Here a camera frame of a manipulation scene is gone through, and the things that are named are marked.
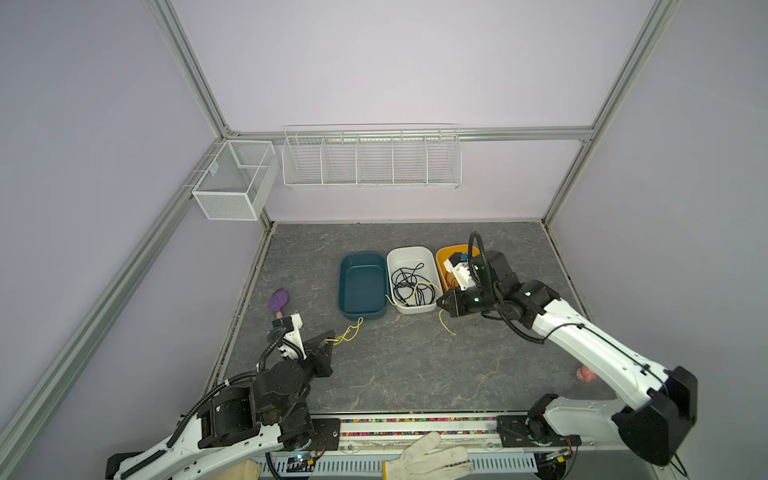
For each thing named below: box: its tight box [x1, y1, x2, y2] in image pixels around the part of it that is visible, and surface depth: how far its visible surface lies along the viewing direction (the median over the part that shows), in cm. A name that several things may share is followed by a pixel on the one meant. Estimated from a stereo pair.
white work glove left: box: [209, 460, 262, 480], surface depth 70 cm
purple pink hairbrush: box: [269, 288, 288, 319], surface depth 98 cm
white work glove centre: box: [382, 432, 473, 480], surface depth 71 cm
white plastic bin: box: [387, 246, 443, 314], surface depth 104 cm
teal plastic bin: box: [338, 252, 389, 320], surface depth 103 cm
